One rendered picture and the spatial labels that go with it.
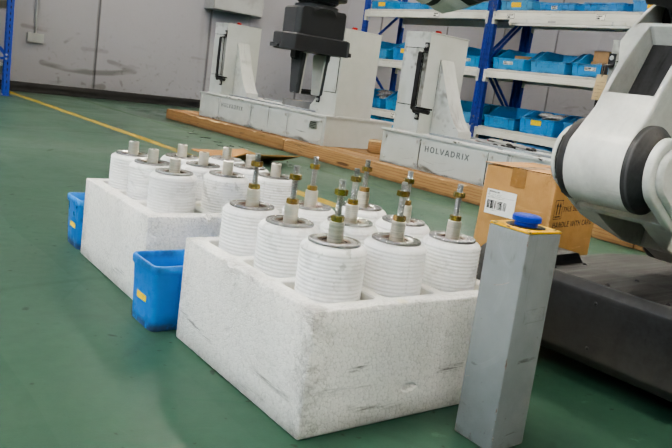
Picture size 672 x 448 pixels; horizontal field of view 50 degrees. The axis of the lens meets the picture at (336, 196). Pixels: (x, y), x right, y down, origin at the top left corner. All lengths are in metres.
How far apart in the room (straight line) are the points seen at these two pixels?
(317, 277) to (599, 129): 0.53
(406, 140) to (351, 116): 0.75
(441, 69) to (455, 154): 0.56
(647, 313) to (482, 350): 0.35
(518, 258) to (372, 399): 0.29
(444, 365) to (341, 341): 0.22
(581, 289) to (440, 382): 0.34
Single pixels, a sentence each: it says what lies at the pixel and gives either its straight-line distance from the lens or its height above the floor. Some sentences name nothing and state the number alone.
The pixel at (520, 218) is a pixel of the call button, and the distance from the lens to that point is 1.01.
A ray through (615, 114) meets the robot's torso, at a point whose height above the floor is 0.48.
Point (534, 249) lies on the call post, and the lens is 1.00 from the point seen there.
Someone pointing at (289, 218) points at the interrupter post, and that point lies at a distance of 1.11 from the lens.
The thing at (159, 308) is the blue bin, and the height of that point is 0.04.
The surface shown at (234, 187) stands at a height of 0.23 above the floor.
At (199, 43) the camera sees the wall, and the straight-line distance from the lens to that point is 7.98.
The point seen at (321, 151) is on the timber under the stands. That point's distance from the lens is 4.29.
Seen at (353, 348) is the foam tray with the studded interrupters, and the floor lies 0.12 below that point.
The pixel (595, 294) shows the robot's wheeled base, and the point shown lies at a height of 0.17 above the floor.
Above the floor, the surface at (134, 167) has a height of 0.24.
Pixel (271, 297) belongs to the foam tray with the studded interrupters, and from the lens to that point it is 1.03.
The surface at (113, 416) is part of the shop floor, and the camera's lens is 1.04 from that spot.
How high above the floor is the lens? 0.47
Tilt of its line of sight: 9 degrees down
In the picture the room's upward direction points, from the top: 8 degrees clockwise
